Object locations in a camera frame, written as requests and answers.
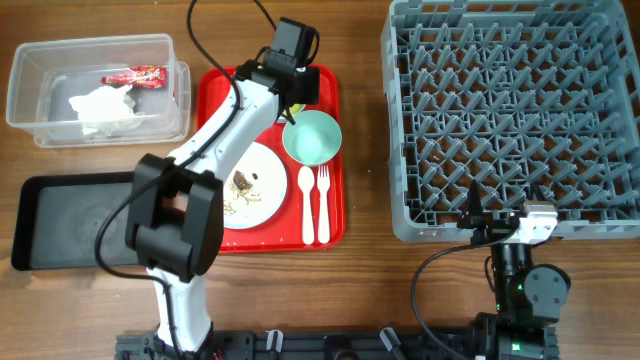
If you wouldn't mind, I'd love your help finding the food scraps and rice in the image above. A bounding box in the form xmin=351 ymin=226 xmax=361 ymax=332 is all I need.
xmin=223 ymin=170 xmax=262 ymax=216

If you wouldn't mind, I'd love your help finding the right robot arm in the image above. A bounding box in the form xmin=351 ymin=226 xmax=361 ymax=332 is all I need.
xmin=457 ymin=181 xmax=571 ymax=360

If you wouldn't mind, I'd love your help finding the small light blue bowl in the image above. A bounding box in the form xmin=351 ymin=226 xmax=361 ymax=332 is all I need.
xmin=277 ymin=108 xmax=297 ymax=123

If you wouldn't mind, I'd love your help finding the white napkin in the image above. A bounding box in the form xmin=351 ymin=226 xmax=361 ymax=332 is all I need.
xmin=69 ymin=85 xmax=142 ymax=136

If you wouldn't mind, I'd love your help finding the red snack wrapper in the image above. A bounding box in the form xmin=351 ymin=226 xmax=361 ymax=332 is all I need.
xmin=101 ymin=65 xmax=168 ymax=89

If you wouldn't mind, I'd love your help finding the white plastic spoon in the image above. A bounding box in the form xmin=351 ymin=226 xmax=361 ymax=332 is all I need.
xmin=298 ymin=166 xmax=315 ymax=245

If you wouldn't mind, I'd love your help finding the white plastic fork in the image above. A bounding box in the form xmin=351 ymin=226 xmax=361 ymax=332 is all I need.
xmin=317 ymin=165 xmax=331 ymax=244

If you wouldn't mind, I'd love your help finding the yellow plastic cup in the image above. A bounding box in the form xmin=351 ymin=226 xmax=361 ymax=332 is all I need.
xmin=282 ymin=104 xmax=305 ymax=116

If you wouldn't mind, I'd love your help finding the grey dishwasher rack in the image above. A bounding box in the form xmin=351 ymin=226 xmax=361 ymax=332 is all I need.
xmin=380 ymin=0 xmax=639 ymax=242

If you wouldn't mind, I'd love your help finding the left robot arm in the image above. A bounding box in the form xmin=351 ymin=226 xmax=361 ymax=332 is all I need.
xmin=125 ymin=18 xmax=319 ymax=359

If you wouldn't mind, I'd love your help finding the clear plastic waste bin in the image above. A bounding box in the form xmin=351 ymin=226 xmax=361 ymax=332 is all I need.
xmin=6 ymin=34 xmax=191 ymax=148

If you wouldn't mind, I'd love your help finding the large light blue plate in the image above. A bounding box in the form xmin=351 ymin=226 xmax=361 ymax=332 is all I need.
xmin=224 ymin=142 xmax=288 ymax=230

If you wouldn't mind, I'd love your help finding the black food waste tray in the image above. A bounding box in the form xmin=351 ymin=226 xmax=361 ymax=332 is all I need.
xmin=11 ymin=172 xmax=133 ymax=271

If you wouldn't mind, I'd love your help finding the mint green bowl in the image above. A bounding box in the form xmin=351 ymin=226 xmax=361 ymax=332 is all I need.
xmin=282 ymin=110 xmax=343 ymax=167

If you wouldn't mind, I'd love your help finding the red serving tray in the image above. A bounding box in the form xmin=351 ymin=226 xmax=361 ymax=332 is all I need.
xmin=195 ymin=65 xmax=346 ymax=254

